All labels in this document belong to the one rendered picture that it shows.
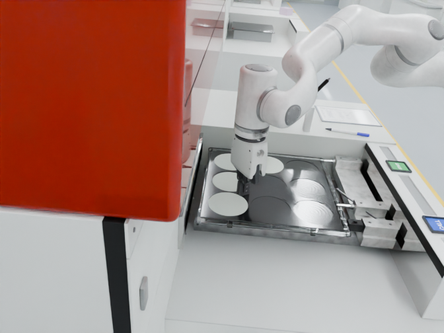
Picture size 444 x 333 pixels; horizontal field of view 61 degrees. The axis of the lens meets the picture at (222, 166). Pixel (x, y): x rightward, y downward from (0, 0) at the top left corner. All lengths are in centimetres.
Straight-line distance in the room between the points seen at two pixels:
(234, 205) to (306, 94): 33
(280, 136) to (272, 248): 40
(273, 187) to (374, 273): 33
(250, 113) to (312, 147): 45
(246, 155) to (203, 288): 32
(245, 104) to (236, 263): 37
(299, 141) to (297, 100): 44
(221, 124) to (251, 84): 41
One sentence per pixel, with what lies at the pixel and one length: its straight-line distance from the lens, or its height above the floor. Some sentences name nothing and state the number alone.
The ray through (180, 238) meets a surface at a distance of 87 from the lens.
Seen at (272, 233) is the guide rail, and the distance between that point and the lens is 99.
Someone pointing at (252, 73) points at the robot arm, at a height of 123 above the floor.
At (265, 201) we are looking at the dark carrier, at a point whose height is 90.
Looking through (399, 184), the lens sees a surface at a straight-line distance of 109.
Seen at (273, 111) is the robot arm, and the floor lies 117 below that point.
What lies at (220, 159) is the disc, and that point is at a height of 90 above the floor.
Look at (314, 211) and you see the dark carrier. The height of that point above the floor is 90.
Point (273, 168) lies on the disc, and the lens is 113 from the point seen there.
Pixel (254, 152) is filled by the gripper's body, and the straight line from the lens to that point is 88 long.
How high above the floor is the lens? 146
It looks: 30 degrees down
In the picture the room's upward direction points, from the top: 5 degrees clockwise
